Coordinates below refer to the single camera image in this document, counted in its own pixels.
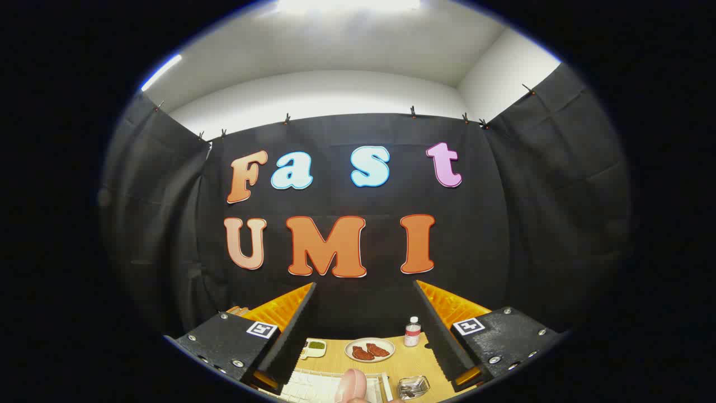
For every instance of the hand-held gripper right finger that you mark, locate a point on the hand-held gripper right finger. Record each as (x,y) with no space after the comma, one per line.
(439,341)

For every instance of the pink plate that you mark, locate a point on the pink plate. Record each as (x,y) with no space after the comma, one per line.
(351,385)

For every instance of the ceiling light panel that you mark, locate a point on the ceiling light panel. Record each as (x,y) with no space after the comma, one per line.
(347,4)

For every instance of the ceiling light strip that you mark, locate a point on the ceiling light strip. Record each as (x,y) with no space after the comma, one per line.
(161,71)

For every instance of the beige round plate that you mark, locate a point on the beige round plate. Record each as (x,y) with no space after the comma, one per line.
(358,343)

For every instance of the clear plastic bottle red label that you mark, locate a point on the clear plastic bottle red label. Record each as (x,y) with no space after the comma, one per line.
(412,334)

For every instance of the brown meat piece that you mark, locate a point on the brown meat piece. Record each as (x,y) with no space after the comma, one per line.
(378,350)
(362,353)

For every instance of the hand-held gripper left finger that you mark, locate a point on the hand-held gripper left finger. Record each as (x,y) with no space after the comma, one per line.
(296,341)

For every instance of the white divided bean dish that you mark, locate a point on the white divided bean dish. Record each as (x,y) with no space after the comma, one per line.
(314,348)

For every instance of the toast slices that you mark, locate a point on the toast slices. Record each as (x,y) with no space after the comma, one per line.
(238,310)

